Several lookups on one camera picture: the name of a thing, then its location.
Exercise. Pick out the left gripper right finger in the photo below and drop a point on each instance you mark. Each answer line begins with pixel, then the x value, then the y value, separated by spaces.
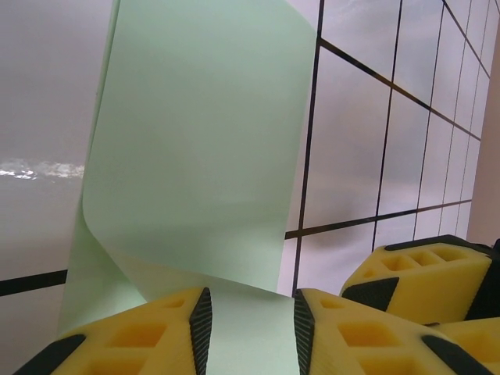
pixel 359 340

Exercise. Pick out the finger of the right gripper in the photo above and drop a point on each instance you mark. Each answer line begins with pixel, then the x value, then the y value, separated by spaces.
pixel 480 336
pixel 429 281

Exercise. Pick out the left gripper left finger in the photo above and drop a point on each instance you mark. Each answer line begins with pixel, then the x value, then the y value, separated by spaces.
pixel 136 340

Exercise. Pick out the light green paper sheet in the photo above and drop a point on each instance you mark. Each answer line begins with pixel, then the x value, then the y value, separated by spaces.
pixel 195 136

